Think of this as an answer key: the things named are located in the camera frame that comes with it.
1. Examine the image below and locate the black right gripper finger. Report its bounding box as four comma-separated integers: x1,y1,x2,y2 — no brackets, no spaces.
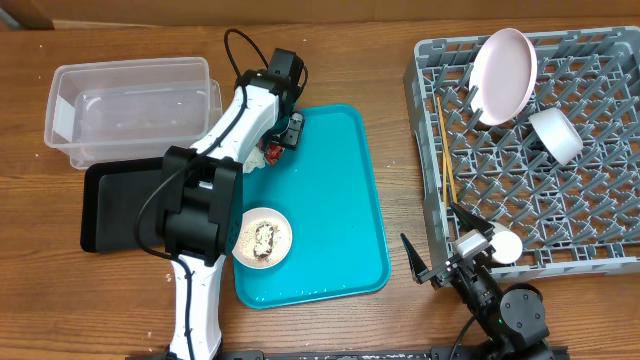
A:
400,233,429,284
450,202,493,239

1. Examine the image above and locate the white cup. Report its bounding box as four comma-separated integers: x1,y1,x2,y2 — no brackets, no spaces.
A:
489,221,523,265

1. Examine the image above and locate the wooden chopstick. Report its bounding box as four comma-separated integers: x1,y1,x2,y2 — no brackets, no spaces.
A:
442,143,448,213
436,95,458,203

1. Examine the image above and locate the red snack wrapper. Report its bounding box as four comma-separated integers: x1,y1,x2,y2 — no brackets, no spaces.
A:
264,144,284,166

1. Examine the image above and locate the grey dish rack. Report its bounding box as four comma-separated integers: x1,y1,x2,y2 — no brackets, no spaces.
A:
404,27,639,282

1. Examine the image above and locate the white bowl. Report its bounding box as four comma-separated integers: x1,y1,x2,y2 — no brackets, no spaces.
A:
529,107,583,165

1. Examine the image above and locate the large pink plate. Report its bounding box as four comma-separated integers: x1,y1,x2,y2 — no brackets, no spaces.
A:
469,28,538,126

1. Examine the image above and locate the white tissue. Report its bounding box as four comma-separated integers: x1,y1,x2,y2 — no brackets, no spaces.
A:
243,148,266,174

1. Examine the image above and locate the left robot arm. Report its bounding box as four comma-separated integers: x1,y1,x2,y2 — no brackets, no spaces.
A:
154,69,308,359

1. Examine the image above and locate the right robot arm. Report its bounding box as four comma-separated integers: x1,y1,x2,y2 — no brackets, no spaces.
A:
411,202,555,359

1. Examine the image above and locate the teal tray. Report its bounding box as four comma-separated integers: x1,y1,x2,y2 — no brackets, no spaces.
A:
234,104,391,309

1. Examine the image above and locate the small pink plate with food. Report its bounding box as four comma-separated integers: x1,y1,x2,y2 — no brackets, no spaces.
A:
232,207,293,270

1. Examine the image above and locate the clear plastic bin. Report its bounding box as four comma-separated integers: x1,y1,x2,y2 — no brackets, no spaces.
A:
44,57,223,170

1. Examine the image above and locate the black bin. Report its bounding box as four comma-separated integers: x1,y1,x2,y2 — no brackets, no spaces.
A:
80,158,162,253

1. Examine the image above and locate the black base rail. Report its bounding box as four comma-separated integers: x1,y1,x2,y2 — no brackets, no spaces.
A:
124,338,571,360

